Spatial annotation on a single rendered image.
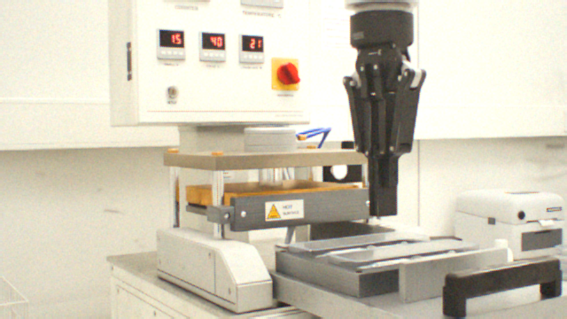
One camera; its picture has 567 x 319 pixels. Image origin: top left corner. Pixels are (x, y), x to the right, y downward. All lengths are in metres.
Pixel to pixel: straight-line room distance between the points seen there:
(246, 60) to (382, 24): 0.41
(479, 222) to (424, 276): 1.24
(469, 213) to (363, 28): 1.23
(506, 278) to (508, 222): 1.18
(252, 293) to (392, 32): 0.34
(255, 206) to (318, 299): 0.20
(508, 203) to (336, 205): 0.94
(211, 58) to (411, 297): 0.58
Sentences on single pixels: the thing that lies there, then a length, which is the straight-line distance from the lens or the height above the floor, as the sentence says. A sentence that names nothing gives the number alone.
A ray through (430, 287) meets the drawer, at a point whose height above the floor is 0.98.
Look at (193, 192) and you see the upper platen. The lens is 1.04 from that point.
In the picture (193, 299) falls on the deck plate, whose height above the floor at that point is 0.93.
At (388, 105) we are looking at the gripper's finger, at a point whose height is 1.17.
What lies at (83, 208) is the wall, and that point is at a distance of 1.47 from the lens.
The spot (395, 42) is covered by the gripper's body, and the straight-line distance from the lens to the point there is 0.79.
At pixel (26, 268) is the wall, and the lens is 1.46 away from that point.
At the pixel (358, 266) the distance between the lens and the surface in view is 0.73.
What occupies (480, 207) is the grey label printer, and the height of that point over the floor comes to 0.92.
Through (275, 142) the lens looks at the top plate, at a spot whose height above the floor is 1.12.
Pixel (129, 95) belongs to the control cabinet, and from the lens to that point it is 1.11.
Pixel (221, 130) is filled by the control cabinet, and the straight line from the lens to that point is 1.17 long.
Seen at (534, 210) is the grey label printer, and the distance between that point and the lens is 1.90.
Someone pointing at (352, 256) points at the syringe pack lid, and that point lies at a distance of 0.76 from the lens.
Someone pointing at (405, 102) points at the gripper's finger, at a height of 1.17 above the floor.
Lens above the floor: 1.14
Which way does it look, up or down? 3 degrees down
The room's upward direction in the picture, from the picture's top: 1 degrees counter-clockwise
